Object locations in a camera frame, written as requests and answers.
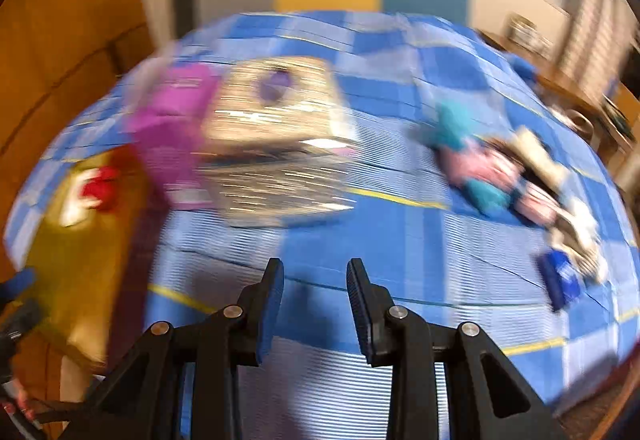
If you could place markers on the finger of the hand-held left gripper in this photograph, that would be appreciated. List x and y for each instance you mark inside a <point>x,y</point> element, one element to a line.
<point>17,284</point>

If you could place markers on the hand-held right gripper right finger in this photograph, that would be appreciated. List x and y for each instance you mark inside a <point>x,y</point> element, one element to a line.
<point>357,310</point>

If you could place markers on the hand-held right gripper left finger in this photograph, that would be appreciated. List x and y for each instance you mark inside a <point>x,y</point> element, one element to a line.
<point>267,315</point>

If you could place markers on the teal and pink plush toy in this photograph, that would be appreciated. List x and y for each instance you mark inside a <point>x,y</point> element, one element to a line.
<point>457,127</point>

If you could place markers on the burlap cloth roll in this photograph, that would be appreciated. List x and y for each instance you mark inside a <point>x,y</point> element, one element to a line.
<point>542,154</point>

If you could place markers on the person's left hand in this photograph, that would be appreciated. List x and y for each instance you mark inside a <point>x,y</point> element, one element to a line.
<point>12,397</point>

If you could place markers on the blue checked bedsheet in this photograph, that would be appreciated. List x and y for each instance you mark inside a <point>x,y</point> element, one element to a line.
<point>410,240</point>

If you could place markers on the woven beige basket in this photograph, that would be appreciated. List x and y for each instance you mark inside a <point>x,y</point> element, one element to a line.
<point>285,139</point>

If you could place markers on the blue fabric pouch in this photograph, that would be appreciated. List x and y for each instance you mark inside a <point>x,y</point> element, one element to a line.
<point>560,277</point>

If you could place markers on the purple box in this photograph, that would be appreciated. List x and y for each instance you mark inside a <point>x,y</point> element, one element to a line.
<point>172,129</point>

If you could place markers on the small pink plush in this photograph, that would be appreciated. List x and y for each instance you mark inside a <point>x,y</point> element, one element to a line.
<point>537,202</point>

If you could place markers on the white beige cloth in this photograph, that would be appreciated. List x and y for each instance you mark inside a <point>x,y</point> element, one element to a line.
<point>580,235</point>

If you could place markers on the wooden wardrobe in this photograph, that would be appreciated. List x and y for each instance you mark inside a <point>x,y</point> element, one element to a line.
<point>65,29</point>

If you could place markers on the wooden desk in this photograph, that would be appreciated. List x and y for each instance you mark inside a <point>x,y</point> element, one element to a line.
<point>565,79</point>

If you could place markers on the small patterned basket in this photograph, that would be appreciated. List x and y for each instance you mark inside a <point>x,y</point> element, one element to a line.
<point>527,34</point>

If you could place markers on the pale striped curtain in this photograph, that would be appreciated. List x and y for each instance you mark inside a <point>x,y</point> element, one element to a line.
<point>595,14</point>

